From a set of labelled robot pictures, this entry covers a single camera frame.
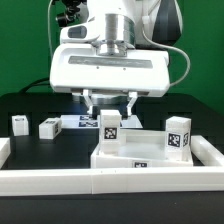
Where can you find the white left fence bar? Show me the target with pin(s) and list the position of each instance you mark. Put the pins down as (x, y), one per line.
(5, 150)

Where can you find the white square table top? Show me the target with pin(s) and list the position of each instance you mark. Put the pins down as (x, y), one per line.
(138, 149)

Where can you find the white fence bar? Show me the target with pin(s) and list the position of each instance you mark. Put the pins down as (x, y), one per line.
(113, 180)
(205, 152)
(5, 150)

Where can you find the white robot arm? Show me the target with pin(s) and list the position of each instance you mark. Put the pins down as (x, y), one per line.
(118, 49)

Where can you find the white marker base plate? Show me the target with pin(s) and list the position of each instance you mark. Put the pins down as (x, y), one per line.
(84, 121)

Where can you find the white front fence bar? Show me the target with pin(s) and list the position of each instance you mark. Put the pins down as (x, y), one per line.
(113, 180)

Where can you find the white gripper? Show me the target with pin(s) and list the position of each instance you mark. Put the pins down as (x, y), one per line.
(77, 68)

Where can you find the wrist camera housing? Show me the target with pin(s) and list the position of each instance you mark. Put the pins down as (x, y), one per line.
(85, 32)

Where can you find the white right fence bar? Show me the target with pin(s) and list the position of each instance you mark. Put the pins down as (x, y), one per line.
(205, 152)

